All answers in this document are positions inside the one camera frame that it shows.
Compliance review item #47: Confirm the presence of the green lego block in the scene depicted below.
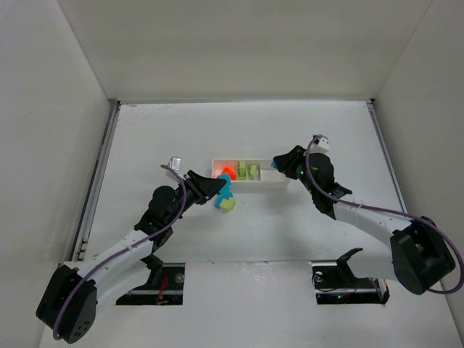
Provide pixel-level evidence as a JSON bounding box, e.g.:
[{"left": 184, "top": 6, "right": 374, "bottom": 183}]
[
  {"left": 219, "top": 197, "right": 236, "bottom": 213},
  {"left": 237, "top": 162, "right": 247, "bottom": 181},
  {"left": 248, "top": 163, "right": 259, "bottom": 181}
]

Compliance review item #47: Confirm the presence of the orange round lego piece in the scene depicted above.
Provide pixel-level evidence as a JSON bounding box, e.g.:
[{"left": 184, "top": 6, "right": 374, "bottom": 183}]
[{"left": 220, "top": 167, "right": 237, "bottom": 181}]

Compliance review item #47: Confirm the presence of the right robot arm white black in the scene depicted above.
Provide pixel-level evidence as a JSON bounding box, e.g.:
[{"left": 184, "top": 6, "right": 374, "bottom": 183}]
[{"left": 271, "top": 146, "right": 463, "bottom": 295}]

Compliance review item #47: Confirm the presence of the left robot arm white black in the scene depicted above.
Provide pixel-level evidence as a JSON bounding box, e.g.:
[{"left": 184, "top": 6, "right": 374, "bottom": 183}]
[{"left": 36, "top": 170, "right": 228, "bottom": 344}]

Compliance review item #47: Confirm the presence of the white three-compartment tray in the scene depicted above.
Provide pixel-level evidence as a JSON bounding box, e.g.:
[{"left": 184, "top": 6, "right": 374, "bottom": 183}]
[{"left": 211, "top": 159, "right": 290, "bottom": 193}]

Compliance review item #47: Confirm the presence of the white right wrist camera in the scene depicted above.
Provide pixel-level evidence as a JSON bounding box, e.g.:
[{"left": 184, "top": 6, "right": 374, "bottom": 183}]
[{"left": 310, "top": 134, "right": 330, "bottom": 154}]

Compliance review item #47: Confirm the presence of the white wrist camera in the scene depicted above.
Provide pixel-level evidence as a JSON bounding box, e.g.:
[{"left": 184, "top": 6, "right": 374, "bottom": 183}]
[
  {"left": 310, "top": 134, "right": 330, "bottom": 154},
  {"left": 166, "top": 156, "right": 181, "bottom": 180}
]

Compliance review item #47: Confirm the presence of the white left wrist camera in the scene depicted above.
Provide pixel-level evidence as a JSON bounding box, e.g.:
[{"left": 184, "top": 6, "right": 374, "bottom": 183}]
[{"left": 166, "top": 156, "right": 181, "bottom": 180}]

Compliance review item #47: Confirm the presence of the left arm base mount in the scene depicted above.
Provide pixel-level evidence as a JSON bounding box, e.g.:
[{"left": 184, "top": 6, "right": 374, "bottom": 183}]
[{"left": 115, "top": 255, "right": 186, "bottom": 306}]

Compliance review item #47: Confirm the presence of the right aluminium table rail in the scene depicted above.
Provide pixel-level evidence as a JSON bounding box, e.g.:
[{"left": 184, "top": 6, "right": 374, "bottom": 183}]
[{"left": 365, "top": 99, "right": 407, "bottom": 213}]

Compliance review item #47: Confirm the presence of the aluminium table rail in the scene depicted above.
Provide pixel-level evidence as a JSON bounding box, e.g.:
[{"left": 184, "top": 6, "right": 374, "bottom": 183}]
[
  {"left": 66, "top": 99, "right": 121, "bottom": 261},
  {"left": 365, "top": 99, "right": 407, "bottom": 213}
]

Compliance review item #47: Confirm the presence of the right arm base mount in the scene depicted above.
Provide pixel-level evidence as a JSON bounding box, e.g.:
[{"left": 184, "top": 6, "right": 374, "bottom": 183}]
[{"left": 311, "top": 248, "right": 390, "bottom": 305}]

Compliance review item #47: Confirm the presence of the left aluminium table rail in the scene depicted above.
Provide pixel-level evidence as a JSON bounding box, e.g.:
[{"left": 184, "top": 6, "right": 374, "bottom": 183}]
[{"left": 66, "top": 99, "right": 121, "bottom": 261}]

